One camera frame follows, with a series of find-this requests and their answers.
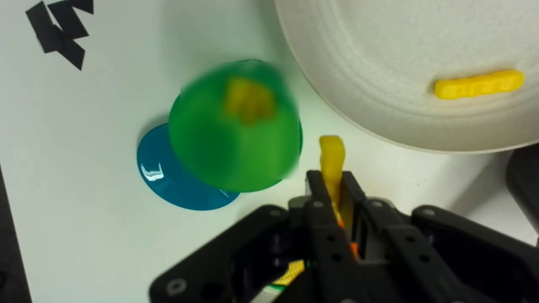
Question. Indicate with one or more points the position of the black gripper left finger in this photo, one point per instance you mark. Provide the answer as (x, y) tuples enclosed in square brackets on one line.
[(254, 252)]

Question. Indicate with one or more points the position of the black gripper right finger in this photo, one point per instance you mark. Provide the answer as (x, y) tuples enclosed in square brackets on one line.
[(449, 252)]

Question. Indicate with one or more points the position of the yellow toy fry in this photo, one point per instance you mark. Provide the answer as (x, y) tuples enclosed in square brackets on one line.
[(233, 94), (331, 156), (262, 104), (479, 84)]

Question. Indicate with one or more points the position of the green plastic cup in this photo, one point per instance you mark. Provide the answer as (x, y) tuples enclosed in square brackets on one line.
[(225, 151)]

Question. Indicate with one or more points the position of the teal plastic saucer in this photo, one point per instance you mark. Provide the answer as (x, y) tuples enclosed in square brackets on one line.
[(174, 187)]

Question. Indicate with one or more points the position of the beige round plate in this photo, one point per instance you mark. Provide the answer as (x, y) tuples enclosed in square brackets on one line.
[(393, 44)]

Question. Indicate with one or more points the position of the black tape cluster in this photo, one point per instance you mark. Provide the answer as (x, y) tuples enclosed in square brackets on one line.
[(60, 30)]

